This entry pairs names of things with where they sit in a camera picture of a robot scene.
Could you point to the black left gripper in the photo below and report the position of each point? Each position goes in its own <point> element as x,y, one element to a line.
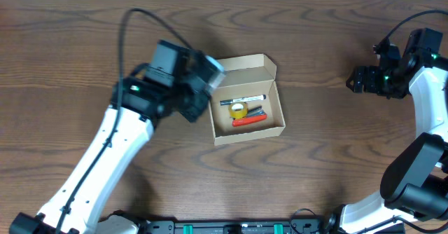
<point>192,106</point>

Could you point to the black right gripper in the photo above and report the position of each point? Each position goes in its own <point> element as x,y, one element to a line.
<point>359,80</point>

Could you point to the yellow tape roll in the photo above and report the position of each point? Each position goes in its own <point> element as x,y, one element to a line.
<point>238,110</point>

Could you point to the black white marker pen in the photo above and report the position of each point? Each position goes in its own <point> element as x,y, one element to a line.
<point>243,99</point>

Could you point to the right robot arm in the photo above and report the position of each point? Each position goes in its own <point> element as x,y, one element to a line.
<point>408,192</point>

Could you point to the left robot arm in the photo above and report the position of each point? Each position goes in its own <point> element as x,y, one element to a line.
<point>128,124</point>

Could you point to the brown cardboard box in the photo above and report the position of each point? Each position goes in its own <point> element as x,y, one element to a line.
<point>246,76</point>

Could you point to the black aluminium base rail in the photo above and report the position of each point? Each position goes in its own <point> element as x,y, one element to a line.
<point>122,223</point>

